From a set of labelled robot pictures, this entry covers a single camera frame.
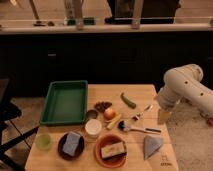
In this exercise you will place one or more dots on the light green small cup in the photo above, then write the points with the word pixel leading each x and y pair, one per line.
pixel 43 142

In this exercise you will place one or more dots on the blue sponge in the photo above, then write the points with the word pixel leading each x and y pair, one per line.
pixel 71 143

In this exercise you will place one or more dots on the grey folded cloth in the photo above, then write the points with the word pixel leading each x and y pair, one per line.
pixel 151 145

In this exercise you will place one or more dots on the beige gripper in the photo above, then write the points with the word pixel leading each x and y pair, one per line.
pixel 163 116

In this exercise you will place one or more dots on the green plastic tray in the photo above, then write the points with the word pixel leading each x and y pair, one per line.
pixel 65 103

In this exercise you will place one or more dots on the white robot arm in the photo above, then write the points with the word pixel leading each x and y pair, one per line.
pixel 184 82

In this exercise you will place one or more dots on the person in dark clothes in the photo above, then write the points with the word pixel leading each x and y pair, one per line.
pixel 153 11

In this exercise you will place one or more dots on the small dark metal cup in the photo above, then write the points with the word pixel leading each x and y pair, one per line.
pixel 91 114

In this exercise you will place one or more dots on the red yellow apple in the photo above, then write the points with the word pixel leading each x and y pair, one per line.
pixel 109 114

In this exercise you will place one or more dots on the orange bowl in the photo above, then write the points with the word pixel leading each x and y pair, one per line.
pixel 112 162

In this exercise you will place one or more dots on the beige sponge block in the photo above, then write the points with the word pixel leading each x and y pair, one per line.
pixel 113 150

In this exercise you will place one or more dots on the yellow corn piece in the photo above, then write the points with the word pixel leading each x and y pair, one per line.
pixel 113 122

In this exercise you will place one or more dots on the dark brown plate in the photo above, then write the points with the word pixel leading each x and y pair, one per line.
pixel 79 149

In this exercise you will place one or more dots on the white cup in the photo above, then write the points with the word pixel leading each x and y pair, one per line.
pixel 93 128

